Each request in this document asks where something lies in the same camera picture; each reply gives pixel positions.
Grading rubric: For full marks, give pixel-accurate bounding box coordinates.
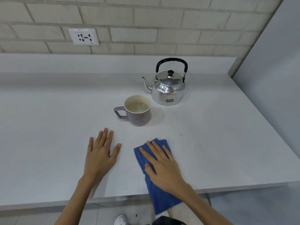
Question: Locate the purple ceramic mug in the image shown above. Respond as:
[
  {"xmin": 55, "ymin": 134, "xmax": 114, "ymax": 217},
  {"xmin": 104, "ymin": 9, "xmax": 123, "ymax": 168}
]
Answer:
[{"xmin": 114, "ymin": 95, "xmax": 152, "ymax": 127}]

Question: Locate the white shoe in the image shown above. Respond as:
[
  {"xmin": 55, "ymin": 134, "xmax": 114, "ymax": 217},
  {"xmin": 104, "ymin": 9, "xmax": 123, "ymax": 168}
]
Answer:
[
  {"xmin": 155, "ymin": 210, "xmax": 170, "ymax": 220},
  {"xmin": 114, "ymin": 215, "xmax": 128, "ymax": 225}
]

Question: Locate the dark clothing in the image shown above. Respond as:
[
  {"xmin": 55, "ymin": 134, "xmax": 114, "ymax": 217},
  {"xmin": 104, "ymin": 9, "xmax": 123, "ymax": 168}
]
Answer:
[{"xmin": 150, "ymin": 217, "xmax": 188, "ymax": 225}]

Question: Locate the blue cloth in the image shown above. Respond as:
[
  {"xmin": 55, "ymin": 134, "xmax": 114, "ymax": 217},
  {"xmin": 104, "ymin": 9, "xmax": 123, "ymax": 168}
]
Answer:
[{"xmin": 134, "ymin": 138, "xmax": 183, "ymax": 215}]

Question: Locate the person's right forearm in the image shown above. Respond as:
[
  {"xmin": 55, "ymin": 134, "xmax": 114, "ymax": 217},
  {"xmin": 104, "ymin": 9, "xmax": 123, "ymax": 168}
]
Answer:
[{"xmin": 167, "ymin": 183, "xmax": 235, "ymax": 225}]

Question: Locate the silver metal kettle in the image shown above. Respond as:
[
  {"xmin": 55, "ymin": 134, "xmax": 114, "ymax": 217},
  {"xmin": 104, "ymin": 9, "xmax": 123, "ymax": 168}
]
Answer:
[{"xmin": 142, "ymin": 58, "xmax": 188, "ymax": 106}]

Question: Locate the silver kettle lid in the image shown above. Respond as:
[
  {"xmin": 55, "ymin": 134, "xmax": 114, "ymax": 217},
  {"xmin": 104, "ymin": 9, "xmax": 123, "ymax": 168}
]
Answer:
[{"xmin": 156, "ymin": 70, "xmax": 183, "ymax": 86}]

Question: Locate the white wall socket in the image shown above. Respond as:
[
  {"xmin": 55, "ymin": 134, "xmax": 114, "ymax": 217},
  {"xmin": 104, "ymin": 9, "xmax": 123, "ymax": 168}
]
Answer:
[{"xmin": 68, "ymin": 28, "xmax": 100, "ymax": 46}]

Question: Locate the person's right hand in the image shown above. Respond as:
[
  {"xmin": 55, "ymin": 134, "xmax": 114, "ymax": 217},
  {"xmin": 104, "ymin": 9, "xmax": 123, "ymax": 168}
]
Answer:
[{"xmin": 139, "ymin": 141, "xmax": 189, "ymax": 195}]

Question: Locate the person's left forearm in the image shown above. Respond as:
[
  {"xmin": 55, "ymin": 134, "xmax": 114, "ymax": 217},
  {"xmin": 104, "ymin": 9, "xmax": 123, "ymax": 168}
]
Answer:
[{"xmin": 54, "ymin": 176, "xmax": 101, "ymax": 225}]

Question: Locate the person's left hand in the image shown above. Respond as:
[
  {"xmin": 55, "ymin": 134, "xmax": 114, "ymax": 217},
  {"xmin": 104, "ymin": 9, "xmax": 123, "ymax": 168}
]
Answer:
[{"xmin": 82, "ymin": 128, "xmax": 122, "ymax": 185}]

